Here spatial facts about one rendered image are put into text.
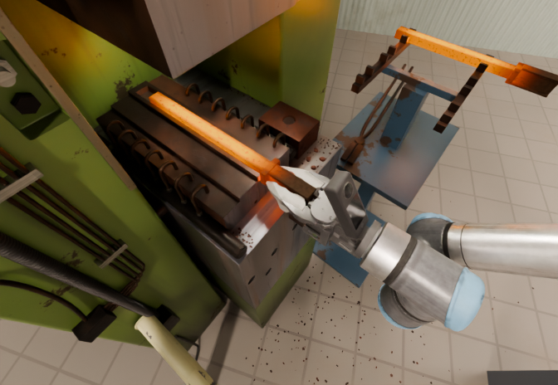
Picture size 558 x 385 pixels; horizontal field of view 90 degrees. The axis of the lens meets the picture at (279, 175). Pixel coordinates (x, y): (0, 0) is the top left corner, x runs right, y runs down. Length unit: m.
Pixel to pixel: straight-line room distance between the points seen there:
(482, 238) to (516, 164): 1.80
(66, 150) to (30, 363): 1.42
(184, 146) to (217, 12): 0.36
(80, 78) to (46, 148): 0.40
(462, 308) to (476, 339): 1.19
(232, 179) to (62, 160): 0.26
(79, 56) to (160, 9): 0.54
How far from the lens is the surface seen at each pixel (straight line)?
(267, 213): 0.58
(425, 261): 0.48
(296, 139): 0.62
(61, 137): 0.44
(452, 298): 0.49
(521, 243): 0.59
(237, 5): 0.33
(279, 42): 0.68
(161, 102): 0.72
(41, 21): 0.76
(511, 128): 2.64
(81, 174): 0.48
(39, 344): 1.78
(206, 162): 0.58
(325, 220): 0.48
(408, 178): 0.90
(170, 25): 0.28
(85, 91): 0.83
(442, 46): 0.92
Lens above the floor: 1.43
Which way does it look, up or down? 55 degrees down
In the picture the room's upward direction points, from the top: straight up
